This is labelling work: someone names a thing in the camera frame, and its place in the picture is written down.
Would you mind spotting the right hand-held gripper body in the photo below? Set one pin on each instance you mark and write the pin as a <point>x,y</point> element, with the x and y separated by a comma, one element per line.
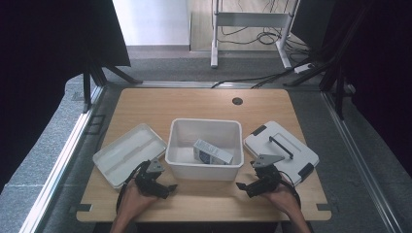
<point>266,176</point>

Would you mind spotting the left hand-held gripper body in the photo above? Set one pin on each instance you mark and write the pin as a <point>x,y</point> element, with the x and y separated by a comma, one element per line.
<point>149,181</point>

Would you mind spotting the white plastic tray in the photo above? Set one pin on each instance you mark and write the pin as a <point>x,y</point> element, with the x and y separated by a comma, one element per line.
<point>129,153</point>

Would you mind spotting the white plastic storage box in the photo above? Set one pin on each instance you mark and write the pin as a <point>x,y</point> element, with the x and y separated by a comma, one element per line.
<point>181,152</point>

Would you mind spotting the grey and white carton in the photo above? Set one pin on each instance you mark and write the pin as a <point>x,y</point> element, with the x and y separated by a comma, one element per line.
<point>212,152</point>

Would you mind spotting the person's left hand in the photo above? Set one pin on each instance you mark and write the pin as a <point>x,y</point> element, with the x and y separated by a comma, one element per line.
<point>136,202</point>

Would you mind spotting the person's right hand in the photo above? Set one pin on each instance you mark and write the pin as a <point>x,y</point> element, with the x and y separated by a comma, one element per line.
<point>281,199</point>

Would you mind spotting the black round table grommet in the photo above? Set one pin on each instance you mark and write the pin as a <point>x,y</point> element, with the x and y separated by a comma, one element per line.
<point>237,101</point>

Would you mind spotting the white power strip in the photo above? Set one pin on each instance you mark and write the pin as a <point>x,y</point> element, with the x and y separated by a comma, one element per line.
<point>303,68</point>

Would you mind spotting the black tripod stand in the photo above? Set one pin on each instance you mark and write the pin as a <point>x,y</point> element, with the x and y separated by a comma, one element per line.
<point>94,77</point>
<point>336,74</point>

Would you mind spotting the black curtain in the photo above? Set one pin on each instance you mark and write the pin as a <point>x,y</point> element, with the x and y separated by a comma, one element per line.
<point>382,64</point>
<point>48,64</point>

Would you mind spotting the metal floor rail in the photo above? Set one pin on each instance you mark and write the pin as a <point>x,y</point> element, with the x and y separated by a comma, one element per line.
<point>359,155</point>
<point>61,161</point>

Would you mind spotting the white metal desk frame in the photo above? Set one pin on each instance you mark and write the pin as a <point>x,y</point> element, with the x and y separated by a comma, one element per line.
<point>249,20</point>

